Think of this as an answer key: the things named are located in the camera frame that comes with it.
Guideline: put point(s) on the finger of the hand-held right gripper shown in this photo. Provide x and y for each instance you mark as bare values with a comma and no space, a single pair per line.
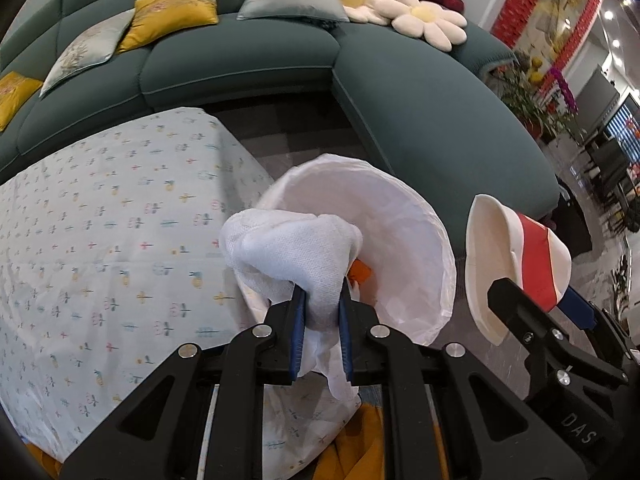
525,320
580,310

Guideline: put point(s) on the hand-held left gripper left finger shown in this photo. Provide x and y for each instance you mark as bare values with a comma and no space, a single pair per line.
296,330

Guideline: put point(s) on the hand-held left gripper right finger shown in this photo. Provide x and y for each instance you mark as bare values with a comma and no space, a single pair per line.
346,340

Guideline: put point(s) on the red white paper cup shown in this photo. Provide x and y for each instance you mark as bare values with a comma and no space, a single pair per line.
537,255

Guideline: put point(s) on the orange plastic bag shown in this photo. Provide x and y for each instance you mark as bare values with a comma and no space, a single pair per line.
361,272

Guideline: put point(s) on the white paper tissue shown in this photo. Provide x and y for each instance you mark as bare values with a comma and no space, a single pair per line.
300,255

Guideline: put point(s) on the white trash bag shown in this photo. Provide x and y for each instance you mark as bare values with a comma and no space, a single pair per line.
390,220

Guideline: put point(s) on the orange yellow cloth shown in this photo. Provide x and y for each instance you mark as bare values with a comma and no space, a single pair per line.
367,440

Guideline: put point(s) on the dark dining furniture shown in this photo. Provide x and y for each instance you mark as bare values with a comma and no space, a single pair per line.
610,175

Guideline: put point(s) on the green potted plant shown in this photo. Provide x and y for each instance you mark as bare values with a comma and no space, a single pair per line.
525,100

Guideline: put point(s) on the purple orchid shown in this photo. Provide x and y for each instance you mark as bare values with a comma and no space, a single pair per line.
565,90

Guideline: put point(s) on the floral printed tablecloth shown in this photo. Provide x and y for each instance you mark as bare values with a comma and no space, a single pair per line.
100,210

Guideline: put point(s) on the dark green sectional sofa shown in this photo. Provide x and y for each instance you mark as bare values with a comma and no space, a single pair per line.
400,110

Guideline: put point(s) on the yellow cushion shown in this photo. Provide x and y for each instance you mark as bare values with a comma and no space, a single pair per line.
15,97
170,15

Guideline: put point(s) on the red patterned wall trim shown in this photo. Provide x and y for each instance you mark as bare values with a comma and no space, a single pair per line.
575,25

